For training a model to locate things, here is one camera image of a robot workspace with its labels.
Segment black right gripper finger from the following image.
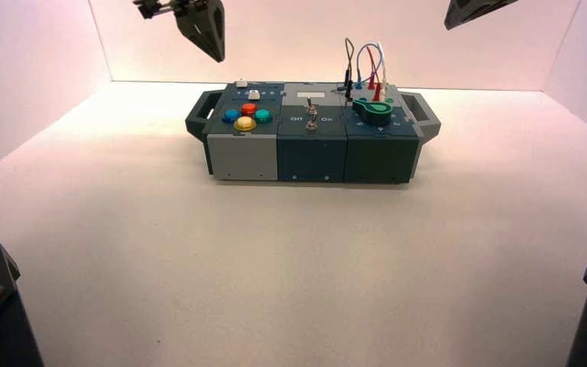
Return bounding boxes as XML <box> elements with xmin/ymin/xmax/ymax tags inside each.
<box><xmin>443</xmin><ymin>0</ymin><xmax>483</xmax><ymax>31</ymax></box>
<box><xmin>446</xmin><ymin>0</ymin><xmax>521</xmax><ymax>31</ymax></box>

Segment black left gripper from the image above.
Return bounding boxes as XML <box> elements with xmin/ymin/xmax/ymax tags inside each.
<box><xmin>132</xmin><ymin>0</ymin><xmax>227</xmax><ymax>63</ymax></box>

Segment dark green rotary knob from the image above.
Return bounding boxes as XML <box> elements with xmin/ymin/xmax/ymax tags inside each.
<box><xmin>352</xmin><ymin>98</ymin><xmax>395</xmax><ymax>127</ymax></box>

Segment grey and teal control box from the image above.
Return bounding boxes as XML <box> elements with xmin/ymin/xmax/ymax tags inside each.
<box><xmin>185</xmin><ymin>80</ymin><xmax>442</xmax><ymax>184</ymax></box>

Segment white banana plug cable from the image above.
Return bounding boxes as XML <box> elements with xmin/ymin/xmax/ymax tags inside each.
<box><xmin>376</xmin><ymin>41</ymin><xmax>389</xmax><ymax>100</ymax></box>

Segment blue banana plug cable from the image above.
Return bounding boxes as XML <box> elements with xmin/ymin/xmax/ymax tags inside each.
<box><xmin>332</xmin><ymin>42</ymin><xmax>384</xmax><ymax>96</ymax></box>

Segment red banana plug cable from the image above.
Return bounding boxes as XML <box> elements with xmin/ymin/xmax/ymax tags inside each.
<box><xmin>365</xmin><ymin>45</ymin><xmax>384</xmax><ymax>102</ymax></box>

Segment black banana plug cable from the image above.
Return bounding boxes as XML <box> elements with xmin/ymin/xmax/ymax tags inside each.
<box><xmin>343</xmin><ymin>37</ymin><xmax>357</xmax><ymax>103</ymax></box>

